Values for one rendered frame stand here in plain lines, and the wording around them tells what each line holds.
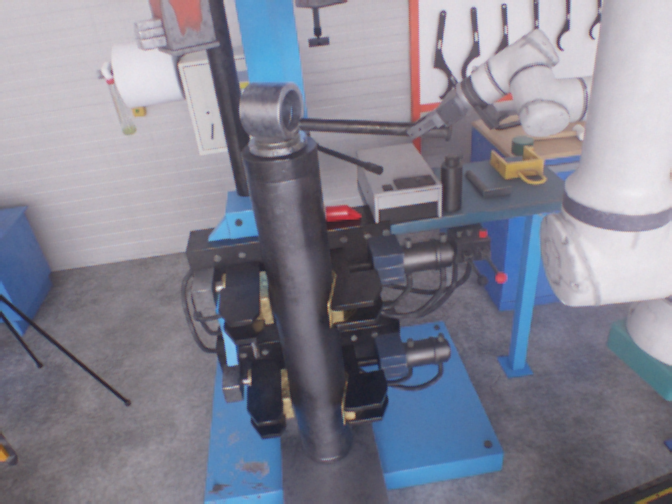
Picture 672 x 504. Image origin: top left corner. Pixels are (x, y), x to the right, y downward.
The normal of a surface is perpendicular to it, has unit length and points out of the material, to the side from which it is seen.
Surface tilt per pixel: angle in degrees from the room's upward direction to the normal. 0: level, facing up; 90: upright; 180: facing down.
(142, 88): 101
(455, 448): 0
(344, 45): 90
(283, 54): 90
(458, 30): 90
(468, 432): 0
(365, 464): 0
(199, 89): 90
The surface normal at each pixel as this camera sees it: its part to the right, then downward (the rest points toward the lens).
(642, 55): -0.56, 0.48
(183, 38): 0.55, 0.40
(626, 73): -0.75, 0.41
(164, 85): 0.12, 0.68
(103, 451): -0.11, -0.84
